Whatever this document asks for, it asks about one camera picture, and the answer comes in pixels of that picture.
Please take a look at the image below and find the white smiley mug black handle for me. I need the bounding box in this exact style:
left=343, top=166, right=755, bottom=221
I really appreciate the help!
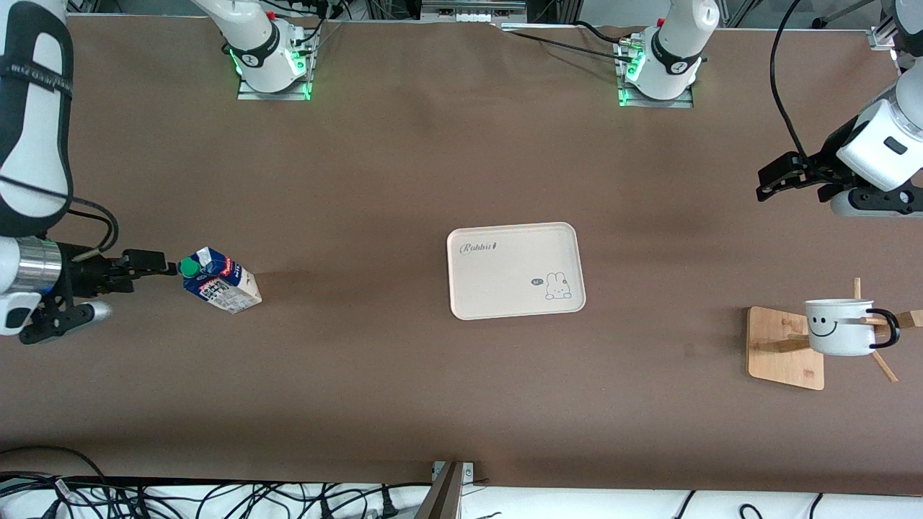
left=803, top=299, right=902, bottom=358

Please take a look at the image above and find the wooden cup hanging rack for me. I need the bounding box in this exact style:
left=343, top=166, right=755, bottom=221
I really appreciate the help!
left=746, top=278, right=923, bottom=391

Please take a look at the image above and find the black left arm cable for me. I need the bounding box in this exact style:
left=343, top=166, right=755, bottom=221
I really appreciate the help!
left=769, top=0, right=813, bottom=165

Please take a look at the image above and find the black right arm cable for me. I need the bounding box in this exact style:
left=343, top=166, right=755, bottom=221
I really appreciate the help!
left=0, top=175, right=120, bottom=254

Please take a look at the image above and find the metal camera post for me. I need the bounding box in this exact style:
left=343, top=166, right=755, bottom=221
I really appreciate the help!
left=415, top=460, right=477, bottom=519

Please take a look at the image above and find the blue white milk carton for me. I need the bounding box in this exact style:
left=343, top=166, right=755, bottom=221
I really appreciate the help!
left=178, top=247, right=262, bottom=315

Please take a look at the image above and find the cream rabbit print tray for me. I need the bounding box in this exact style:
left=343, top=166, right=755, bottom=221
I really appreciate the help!
left=447, top=222, right=586, bottom=321

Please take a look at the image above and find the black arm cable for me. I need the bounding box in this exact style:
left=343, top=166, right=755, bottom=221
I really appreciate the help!
left=769, top=0, right=813, bottom=165
left=0, top=175, right=120, bottom=254

